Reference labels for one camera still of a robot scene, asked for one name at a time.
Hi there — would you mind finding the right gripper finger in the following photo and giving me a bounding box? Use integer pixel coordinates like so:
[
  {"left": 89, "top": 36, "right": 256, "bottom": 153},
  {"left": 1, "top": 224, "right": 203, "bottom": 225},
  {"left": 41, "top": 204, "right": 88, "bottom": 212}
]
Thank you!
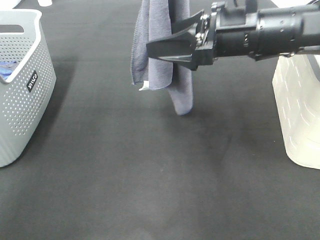
[
  {"left": 146, "top": 31, "right": 194, "bottom": 69},
  {"left": 171, "top": 10, "right": 204, "bottom": 34}
]

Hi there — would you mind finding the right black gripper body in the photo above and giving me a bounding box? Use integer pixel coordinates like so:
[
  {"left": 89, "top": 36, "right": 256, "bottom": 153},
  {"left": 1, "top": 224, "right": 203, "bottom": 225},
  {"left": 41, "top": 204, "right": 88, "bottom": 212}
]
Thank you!
[{"left": 192, "top": 2, "right": 218, "bottom": 71}]

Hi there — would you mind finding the grey-blue microfibre towel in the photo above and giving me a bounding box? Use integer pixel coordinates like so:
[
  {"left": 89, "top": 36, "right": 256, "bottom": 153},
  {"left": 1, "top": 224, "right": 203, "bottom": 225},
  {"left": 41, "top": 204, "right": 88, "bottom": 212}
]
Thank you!
[{"left": 130, "top": 0, "right": 194, "bottom": 116}]

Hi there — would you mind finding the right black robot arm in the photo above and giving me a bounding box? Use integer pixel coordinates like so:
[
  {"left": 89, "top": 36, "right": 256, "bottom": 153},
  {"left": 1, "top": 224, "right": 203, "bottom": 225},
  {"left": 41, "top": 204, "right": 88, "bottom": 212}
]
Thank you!
[{"left": 146, "top": 0, "right": 320, "bottom": 71}]

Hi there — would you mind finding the blue towel in basket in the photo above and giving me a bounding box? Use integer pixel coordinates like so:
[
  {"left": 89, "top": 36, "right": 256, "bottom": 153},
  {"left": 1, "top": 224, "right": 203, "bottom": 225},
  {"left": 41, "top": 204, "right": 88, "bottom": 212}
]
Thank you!
[{"left": 0, "top": 61, "right": 19, "bottom": 80}]

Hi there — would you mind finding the white laundry basket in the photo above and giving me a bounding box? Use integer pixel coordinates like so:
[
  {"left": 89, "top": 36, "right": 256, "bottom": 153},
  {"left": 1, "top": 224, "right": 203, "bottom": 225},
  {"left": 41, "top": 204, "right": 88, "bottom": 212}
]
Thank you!
[{"left": 272, "top": 55, "right": 320, "bottom": 169}]

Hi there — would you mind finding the white cylinder at table edge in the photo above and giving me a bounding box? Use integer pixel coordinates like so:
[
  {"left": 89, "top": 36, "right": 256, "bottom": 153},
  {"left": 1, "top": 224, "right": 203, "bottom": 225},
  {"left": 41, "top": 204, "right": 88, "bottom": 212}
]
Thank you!
[{"left": 38, "top": 0, "right": 53, "bottom": 7}]

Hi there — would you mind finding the grey perforated laundry basket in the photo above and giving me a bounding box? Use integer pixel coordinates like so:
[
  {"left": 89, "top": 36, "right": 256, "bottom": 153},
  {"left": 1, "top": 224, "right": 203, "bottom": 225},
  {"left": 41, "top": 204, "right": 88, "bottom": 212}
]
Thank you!
[{"left": 0, "top": 9, "right": 57, "bottom": 167}]

